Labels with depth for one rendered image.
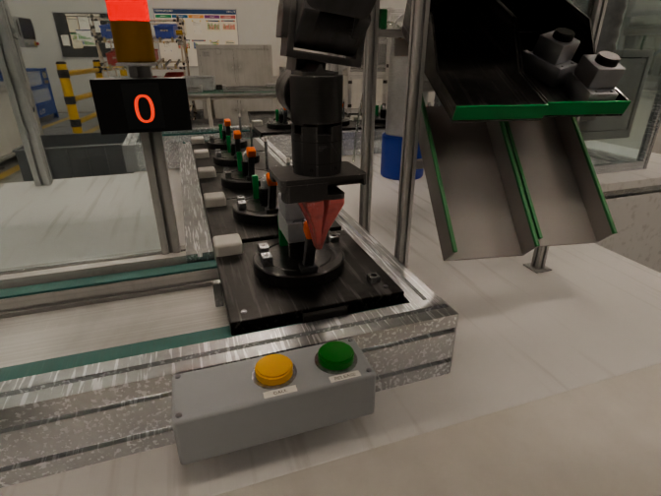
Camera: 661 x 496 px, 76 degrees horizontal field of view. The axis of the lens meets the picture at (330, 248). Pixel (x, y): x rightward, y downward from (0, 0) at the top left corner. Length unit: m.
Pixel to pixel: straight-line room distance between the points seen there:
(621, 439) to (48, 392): 0.64
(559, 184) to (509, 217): 0.14
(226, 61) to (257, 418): 7.60
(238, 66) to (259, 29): 3.32
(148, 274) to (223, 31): 10.49
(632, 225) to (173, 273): 1.68
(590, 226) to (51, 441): 0.80
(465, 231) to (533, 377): 0.23
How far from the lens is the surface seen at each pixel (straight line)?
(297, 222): 0.60
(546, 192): 0.81
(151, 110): 0.67
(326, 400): 0.47
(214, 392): 0.47
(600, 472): 0.60
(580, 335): 0.80
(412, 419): 0.58
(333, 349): 0.49
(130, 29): 0.67
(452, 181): 0.72
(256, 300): 0.58
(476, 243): 0.69
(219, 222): 0.86
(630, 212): 1.93
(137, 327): 0.68
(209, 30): 11.15
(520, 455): 0.58
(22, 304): 0.79
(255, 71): 7.92
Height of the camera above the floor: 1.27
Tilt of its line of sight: 25 degrees down
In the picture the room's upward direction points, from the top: straight up
